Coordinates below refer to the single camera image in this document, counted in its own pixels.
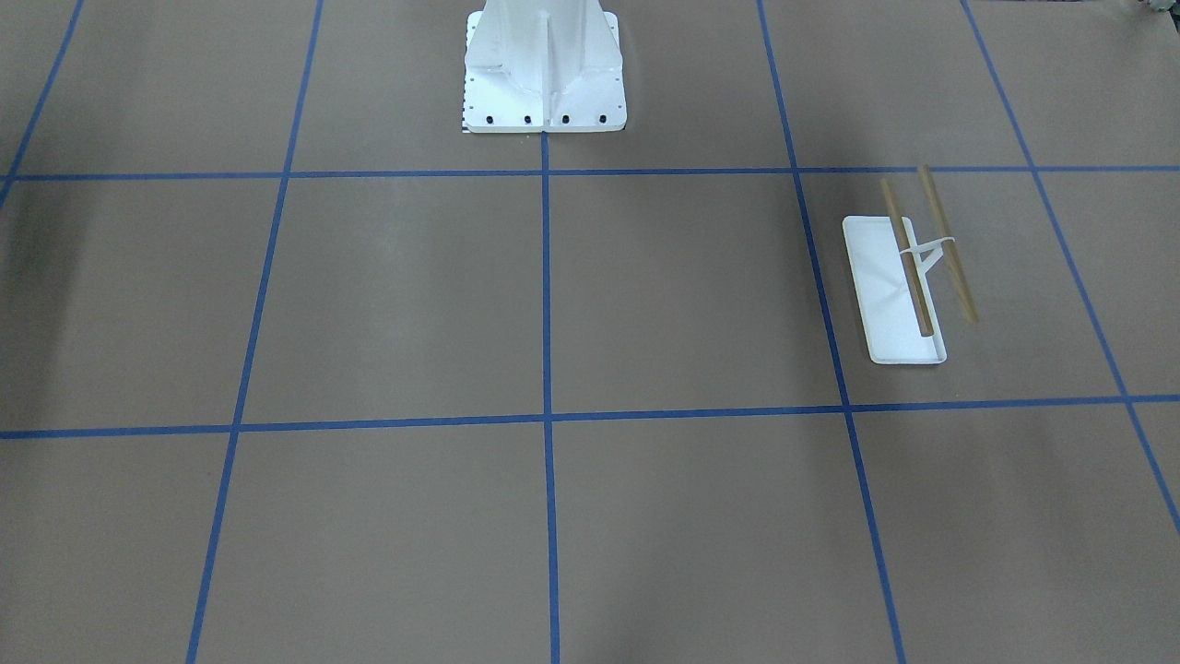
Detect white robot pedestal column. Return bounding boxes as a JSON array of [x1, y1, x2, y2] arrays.
[[461, 1, 628, 134]]

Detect white towel rack wooden bars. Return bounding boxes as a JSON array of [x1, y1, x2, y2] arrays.
[[840, 164, 981, 364]]

